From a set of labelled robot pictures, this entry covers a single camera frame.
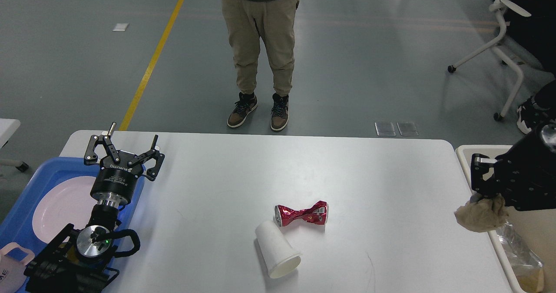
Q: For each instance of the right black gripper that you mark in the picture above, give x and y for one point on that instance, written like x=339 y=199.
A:
x=524 y=176

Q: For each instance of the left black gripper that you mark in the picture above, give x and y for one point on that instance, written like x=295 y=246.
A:
x=116 y=182

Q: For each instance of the pink plate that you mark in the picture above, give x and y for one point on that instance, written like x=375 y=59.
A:
x=67 y=202

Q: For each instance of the aluminium foil tray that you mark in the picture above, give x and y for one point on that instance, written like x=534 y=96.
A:
x=524 y=262

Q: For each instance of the brown paper bag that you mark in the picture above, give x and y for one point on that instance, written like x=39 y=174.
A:
x=531 y=281

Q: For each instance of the pink HOME mug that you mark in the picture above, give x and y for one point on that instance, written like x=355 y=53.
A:
x=11 y=270

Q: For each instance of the white paper cup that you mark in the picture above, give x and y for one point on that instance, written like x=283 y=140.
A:
x=279 y=256

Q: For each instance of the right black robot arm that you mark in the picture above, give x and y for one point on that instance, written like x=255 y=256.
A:
x=525 y=176

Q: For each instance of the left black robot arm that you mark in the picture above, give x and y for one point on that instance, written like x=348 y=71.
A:
x=77 y=260

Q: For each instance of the beige plastic bin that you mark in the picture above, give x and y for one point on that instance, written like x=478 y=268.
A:
x=536 y=227

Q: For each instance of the white side table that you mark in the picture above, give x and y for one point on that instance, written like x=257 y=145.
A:
x=7 y=128

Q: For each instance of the person in dark trousers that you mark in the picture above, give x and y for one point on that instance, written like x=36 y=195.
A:
x=537 y=35

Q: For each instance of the white office chair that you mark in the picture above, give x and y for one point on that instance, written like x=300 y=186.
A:
x=506 y=49

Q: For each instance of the crushed red can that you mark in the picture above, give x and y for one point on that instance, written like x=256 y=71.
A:
x=317 y=214

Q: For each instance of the person in khaki trousers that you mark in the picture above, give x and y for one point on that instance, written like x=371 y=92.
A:
x=250 y=24

